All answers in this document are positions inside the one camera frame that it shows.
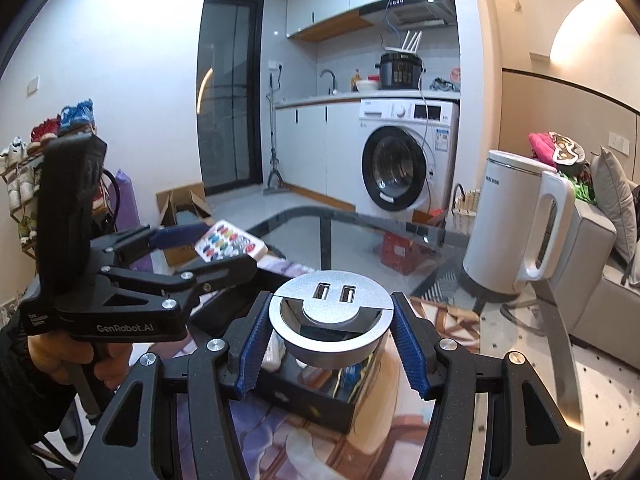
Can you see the pink plush item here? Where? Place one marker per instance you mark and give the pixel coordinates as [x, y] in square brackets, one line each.
[541, 146]

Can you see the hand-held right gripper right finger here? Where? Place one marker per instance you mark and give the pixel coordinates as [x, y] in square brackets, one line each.
[412, 350]

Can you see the brown cardboard box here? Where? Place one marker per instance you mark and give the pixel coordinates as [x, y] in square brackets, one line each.
[175, 210]

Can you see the person's left hand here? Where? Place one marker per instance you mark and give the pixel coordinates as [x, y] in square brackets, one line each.
[55, 360]

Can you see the white washing machine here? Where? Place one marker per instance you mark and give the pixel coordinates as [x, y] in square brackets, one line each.
[400, 160]

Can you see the black pressure cooker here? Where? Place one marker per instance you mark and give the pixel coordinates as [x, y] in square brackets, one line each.
[400, 72]

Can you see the blue shoes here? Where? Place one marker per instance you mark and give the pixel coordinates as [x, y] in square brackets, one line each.
[77, 116]

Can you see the patterned cloth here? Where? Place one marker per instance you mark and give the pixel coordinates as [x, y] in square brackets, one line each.
[567, 147]

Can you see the kitchen faucet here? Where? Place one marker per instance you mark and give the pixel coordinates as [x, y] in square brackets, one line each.
[330, 80]

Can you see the red cardboard box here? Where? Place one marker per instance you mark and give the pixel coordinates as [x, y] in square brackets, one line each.
[405, 255]

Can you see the dark slipper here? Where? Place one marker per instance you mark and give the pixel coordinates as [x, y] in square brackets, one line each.
[74, 432]

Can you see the round silver desk socket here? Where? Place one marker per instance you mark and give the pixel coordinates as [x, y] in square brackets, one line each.
[330, 340]

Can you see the grey sofa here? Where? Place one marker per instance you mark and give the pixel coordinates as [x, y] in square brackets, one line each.
[600, 285]

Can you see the purple bag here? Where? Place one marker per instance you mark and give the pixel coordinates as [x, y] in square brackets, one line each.
[127, 200]

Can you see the yellow bottle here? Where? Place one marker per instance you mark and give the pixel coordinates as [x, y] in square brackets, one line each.
[355, 80]

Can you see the white electric kettle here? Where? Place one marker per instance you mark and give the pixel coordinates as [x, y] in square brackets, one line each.
[500, 220]

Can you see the white wall switch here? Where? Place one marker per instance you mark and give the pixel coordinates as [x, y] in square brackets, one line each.
[32, 85]

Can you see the white base cabinet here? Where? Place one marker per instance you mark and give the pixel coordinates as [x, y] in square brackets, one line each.
[315, 150]

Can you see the shoe rack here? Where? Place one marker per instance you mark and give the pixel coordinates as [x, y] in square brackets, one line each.
[22, 200]

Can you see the flat mop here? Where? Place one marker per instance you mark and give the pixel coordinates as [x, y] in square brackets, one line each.
[274, 160]

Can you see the grey pillow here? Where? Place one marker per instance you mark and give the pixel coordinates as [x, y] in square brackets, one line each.
[615, 200]

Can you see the person's left forearm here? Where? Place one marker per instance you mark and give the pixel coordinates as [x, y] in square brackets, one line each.
[25, 390]

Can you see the dark glass door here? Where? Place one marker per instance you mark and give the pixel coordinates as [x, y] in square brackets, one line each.
[230, 110]

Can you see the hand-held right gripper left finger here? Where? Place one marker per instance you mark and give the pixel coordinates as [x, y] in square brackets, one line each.
[250, 355]

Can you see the red shoes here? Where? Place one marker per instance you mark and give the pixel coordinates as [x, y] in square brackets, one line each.
[45, 130]

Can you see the white router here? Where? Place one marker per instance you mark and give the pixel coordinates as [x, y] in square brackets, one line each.
[402, 42]

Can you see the crumpled cloth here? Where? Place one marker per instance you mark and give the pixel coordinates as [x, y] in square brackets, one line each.
[444, 85]

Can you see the wicker basket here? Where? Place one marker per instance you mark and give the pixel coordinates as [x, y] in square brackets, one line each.
[467, 212]

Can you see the white bowl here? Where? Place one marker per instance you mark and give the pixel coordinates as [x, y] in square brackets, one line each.
[367, 86]

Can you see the black cardboard box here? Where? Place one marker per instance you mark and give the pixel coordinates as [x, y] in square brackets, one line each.
[310, 405]

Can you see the range hood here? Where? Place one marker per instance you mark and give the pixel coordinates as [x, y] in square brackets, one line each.
[410, 10]

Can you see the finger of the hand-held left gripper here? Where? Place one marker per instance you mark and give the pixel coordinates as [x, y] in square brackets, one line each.
[175, 236]
[220, 272]

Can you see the printed desk mat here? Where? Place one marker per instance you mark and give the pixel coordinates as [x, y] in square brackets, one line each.
[300, 450]

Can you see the white remote with coloured buttons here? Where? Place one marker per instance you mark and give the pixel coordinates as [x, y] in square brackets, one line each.
[230, 242]

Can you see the wall socket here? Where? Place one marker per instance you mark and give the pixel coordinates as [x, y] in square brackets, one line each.
[275, 65]

